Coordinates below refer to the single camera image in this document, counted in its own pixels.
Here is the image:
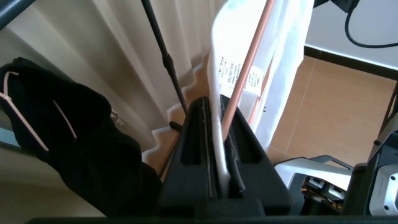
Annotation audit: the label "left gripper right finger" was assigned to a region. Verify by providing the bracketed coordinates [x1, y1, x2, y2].
[220, 94, 293, 217]

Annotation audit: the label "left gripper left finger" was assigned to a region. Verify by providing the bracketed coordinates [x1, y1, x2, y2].
[159, 95, 218, 218]

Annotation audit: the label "black clothes rack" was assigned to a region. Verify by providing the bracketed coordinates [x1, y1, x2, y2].
[0, 0, 190, 180]

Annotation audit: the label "black drawstring shorts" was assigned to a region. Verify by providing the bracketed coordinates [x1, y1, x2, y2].
[0, 57, 163, 218]

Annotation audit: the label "beige curtain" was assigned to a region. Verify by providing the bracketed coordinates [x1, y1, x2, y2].
[0, 0, 228, 218]

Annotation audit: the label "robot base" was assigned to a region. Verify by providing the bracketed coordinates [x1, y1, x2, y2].
[274, 80, 398, 217]

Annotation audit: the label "white garment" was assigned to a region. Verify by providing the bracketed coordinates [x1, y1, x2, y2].
[206, 0, 315, 197]

